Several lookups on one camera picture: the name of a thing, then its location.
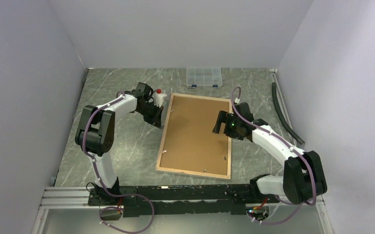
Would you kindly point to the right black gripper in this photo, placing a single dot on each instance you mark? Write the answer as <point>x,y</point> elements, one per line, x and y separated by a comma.
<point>222,118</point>

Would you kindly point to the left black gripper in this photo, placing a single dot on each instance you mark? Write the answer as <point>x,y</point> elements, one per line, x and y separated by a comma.
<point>156,119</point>

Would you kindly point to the brown backing board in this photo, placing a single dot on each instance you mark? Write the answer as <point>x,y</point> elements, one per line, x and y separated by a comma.
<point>197,135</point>

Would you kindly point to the white wooden picture frame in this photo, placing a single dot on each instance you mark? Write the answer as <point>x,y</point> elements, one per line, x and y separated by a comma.
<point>161,145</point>

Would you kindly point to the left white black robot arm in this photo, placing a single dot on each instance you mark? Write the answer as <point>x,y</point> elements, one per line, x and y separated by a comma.
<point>96,130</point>

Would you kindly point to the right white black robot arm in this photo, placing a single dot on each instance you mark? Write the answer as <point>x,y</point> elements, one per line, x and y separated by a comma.
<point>303,179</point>

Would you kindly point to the clear plastic organizer box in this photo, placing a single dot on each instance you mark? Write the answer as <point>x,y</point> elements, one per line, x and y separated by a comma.
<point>204,77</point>

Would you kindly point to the black foam tube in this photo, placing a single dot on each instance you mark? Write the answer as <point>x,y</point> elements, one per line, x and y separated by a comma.
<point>281,116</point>

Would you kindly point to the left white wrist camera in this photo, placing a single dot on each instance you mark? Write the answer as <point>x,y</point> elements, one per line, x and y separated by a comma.
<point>158,97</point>

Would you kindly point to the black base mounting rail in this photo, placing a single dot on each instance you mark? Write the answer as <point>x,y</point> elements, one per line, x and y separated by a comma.
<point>234,199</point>

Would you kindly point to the aluminium extrusion rail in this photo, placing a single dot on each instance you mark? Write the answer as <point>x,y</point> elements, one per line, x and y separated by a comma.
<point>65,198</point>

